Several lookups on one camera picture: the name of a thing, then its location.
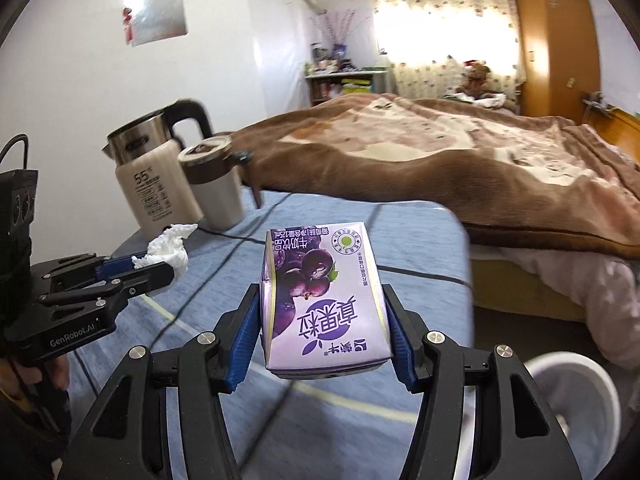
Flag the silver wall mirror sheet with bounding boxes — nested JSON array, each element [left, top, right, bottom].
[[124, 0, 188, 47]]

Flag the white brown-lidded mug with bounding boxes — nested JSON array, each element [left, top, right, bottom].
[[178, 134, 262, 231]]

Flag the pink bed sheet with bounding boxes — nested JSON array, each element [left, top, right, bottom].
[[472, 244, 640, 371]]

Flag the blue plaid tablecloth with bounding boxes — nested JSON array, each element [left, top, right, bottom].
[[64, 190, 476, 480]]

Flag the wooden headboard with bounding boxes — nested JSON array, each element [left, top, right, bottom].
[[582, 106, 640, 162]]

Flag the cluttered desk shelf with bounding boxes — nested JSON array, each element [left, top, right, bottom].
[[305, 67, 393, 106]]

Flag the white electric kettle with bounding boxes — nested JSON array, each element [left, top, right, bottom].
[[103, 99, 213, 240]]

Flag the brown fleece blanket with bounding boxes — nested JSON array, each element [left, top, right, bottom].
[[232, 94, 639, 259]]

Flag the purple branch decoration vase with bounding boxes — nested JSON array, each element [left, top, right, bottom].
[[310, 6, 378, 68]]

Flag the white tissue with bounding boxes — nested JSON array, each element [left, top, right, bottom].
[[130, 223, 198, 281]]

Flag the brown teddy bear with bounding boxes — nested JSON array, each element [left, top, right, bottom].
[[456, 60, 516, 113]]

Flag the person's left hand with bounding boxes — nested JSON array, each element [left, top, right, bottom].
[[0, 356, 70, 398]]

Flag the purple blueberry milk carton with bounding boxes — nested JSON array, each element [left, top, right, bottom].
[[260, 222, 393, 380]]

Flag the white round trash bin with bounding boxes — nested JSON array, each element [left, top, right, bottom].
[[525, 352, 622, 479]]

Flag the red chinese knot ornament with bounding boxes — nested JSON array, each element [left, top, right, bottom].
[[122, 6, 134, 44]]

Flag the heart patterned curtain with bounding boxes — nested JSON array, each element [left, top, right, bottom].
[[373, 0, 526, 101]]

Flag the wooden wardrobe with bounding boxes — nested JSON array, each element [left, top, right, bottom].
[[516, 0, 601, 124]]

